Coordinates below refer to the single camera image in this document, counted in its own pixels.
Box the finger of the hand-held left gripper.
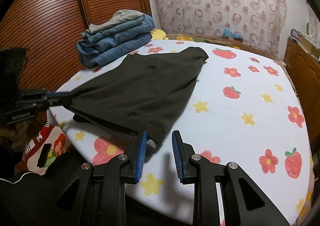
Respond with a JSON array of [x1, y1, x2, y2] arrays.
[[44, 91, 72, 100], [46, 99, 74, 110]]

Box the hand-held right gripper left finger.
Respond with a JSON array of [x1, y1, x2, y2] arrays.
[[54, 130, 148, 226]]

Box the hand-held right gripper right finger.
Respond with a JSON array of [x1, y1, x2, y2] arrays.
[[171, 130, 293, 226]]

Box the grey-green folded pants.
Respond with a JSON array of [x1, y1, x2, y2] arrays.
[[88, 9, 146, 35]]

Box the red printed blanket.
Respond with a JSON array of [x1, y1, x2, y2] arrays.
[[22, 123, 73, 174]]

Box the black flat device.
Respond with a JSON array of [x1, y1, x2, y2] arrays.
[[37, 144, 52, 168]]

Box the white floral tablecloth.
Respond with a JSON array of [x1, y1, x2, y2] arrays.
[[46, 39, 313, 226]]

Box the wooden louvered wardrobe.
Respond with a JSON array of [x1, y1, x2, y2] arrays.
[[0, 0, 151, 122]]

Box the faded light blue jeans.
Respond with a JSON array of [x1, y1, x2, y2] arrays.
[[84, 15, 156, 42]]

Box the yellow plush toy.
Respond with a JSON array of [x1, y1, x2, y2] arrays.
[[149, 29, 169, 40]]

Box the blue plastic bag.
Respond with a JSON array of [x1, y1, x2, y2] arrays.
[[223, 27, 240, 38]]

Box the wooden cabinet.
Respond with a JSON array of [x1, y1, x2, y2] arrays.
[[283, 37, 320, 108]]

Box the circle patterned curtain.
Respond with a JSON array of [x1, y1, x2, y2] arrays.
[[149, 0, 288, 42]]

